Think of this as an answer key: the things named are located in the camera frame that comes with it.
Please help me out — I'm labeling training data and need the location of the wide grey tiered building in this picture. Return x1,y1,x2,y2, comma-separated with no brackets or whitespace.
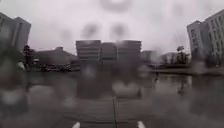
75,39,143,64

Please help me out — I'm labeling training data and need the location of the wet grey paved plaza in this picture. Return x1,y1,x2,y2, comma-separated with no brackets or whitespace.
0,68,224,128

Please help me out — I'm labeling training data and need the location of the low distant building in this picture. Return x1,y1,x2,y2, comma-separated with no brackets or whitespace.
140,49,179,65

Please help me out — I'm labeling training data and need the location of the low building with sloped roof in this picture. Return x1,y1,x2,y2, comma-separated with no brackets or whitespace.
31,46,79,69

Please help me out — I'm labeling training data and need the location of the robot's own part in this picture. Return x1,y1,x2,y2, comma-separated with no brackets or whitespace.
137,120,147,128
71,121,81,128

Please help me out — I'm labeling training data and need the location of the tree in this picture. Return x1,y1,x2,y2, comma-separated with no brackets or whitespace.
22,44,34,68

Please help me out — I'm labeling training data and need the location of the tall grey building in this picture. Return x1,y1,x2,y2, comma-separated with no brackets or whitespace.
0,12,32,54
186,9,224,63

